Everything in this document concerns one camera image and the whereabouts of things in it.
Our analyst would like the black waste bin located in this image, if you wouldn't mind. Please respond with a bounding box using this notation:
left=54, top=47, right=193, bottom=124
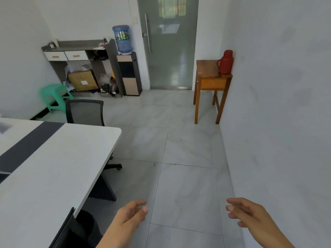
left=75, top=210, right=104, bottom=248

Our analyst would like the person's left forearm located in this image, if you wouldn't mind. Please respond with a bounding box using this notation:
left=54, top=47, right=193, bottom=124
left=96, top=224, right=137, bottom=248

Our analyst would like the brown wooden side table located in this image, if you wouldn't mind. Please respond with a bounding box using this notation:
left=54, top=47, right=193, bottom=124
left=193, top=60, right=233, bottom=125

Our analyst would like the person's right hand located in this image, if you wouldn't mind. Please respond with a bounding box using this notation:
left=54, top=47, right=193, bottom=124
left=226, top=198, right=272, bottom=231

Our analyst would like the blue water bottle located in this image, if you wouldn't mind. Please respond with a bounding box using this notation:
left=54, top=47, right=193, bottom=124
left=112, top=25, right=133, bottom=55

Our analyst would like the dark grey desk leg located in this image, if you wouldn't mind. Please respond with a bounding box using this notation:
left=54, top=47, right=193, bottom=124
left=88, top=151, right=117, bottom=202

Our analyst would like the grey shelf cabinet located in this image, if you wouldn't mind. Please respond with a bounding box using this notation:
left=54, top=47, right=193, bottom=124
left=41, top=39, right=126, bottom=98

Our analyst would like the person's left hand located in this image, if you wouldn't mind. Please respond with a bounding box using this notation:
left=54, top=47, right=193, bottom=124
left=113, top=200, right=148, bottom=231

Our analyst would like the frosted glass door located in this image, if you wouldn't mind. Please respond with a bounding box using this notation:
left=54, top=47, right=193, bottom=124
left=137, top=0, right=199, bottom=90

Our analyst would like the black beige water dispenser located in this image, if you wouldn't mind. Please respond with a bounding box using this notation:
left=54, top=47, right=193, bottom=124
left=117, top=52, right=143, bottom=96

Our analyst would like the person's right forearm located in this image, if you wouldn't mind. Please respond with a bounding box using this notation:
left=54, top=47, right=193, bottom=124
left=252, top=222, right=296, bottom=248

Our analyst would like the clear plastic bag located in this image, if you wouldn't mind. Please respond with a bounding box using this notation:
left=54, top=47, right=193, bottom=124
left=65, top=62, right=93, bottom=75

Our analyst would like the red thermos flask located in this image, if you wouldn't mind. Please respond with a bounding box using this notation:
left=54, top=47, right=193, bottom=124
left=216, top=50, right=234, bottom=75

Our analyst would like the steel door handle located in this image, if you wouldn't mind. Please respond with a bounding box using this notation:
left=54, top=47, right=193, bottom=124
left=142, top=13, right=152, bottom=55

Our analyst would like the white cabinet drawer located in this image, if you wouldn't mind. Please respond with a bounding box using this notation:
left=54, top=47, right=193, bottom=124
left=44, top=51, right=68, bottom=61
left=64, top=50, right=89, bottom=61

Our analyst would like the pile of dark bags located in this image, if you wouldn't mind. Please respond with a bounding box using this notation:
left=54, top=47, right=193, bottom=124
left=99, top=73, right=122, bottom=96

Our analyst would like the green plastic stool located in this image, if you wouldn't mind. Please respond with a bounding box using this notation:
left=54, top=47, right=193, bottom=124
left=39, top=84, right=74, bottom=113

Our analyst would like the black mesh office chair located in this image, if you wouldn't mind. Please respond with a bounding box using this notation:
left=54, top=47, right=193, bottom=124
left=65, top=99, right=122, bottom=171

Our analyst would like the brown cardboard box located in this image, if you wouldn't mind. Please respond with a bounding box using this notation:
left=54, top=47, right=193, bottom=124
left=68, top=70, right=99, bottom=92

